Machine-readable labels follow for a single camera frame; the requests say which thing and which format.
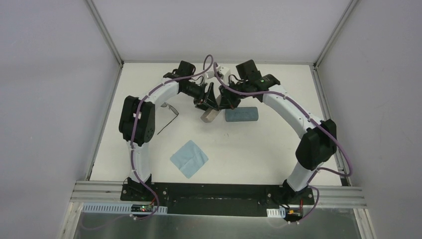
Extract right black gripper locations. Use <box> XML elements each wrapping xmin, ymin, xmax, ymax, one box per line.
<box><xmin>219</xmin><ymin>79</ymin><xmax>250</xmax><ymax>110</ymax></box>

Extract blue-green glasses case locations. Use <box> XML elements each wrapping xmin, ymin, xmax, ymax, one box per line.
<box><xmin>225</xmin><ymin>107</ymin><xmax>259</xmax><ymax>122</ymax></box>

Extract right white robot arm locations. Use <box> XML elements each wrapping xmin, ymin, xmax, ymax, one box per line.
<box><xmin>213</xmin><ymin>60</ymin><xmax>339</xmax><ymax>204</ymax></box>

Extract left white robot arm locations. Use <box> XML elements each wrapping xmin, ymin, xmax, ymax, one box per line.
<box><xmin>118</xmin><ymin>61</ymin><xmax>219</xmax><ymax>201</ymax></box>

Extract lower blue cleaning cloth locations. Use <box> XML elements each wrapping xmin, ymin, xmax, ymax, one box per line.
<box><xmin>170</xmin><ymin>140</ymin><xmax>209</xmax><ymax>179</ymax></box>

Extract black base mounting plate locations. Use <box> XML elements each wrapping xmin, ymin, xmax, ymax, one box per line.
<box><xmin>120</xmin><ymin>179</ymin><xmax>315</xmax><ymax>217</ymax></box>

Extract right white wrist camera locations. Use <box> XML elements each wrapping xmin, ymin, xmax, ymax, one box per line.
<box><xmin>217</xmin><ymin>66</ymin><xmax>231</xmax><ymax>83</ymax></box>

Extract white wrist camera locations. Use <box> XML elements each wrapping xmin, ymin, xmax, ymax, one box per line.
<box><xmin>217</xmin><ymin>66</ymin><xmax>231</xmax><ymax>83</ymax></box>
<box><xmin>203</xmin><ymin>71</ymin><xmax>215</xmax><ymax>81</ymax></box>

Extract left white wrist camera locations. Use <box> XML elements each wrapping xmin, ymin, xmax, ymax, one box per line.
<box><xmin>203</xmin><ymin>71</ymin><xmax>215</xmax><ymax>81</ymax></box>

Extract left thin-frame sunglasses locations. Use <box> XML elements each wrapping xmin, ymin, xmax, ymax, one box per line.
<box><xmin>156</xmin><ymin>102</ymin><xmax>179</xmax><ymax>134</ymax></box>

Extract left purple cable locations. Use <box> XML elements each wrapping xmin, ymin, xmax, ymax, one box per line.
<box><xmin>80</xmin><ymin>54</ymin><xmax>215</xmax><ymax>231</ymax></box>

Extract purple cable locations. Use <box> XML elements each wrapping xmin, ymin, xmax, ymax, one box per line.
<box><xmin>80</xmin><ymin>54</ymin><xmax>215</xmax><ymax>231</ymax></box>
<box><xmin>212</xmin><ymin>61</ymin><xmax>353</xmax><ymax>229</ymax></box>

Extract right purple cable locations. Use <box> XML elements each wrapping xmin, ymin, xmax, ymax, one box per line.
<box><xmin>212</xmin><ymin>61</ymin><xmax>353</xmax><ymax>229</ymax></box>

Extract right white cable duct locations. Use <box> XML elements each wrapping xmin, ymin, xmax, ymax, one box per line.
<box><xmin>266</xmin><ymin>207</ymin><xmax>286</xmax><ymax>218</ymax></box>

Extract white cable duct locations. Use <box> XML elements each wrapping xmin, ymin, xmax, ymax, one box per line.
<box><xmin>82</xmin><ymin>203</ymin><xmax>157</xmax><ymax>215</ymax></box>
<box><xmin>266</xmin><ymin>207</ymin><xmax>286</xmax><ymax>218</ymax></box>

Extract aluminium front rail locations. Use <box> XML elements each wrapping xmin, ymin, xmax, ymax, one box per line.
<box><xmin>71</xmin><ymin>181</ymin><xmax>367</xmax><ymax>209</ymax></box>

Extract left white cable duct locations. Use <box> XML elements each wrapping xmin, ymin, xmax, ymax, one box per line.
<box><xmin>82</xmin><ymin>203</ymin><xmax>157</xmax><ymax>215</ymax></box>

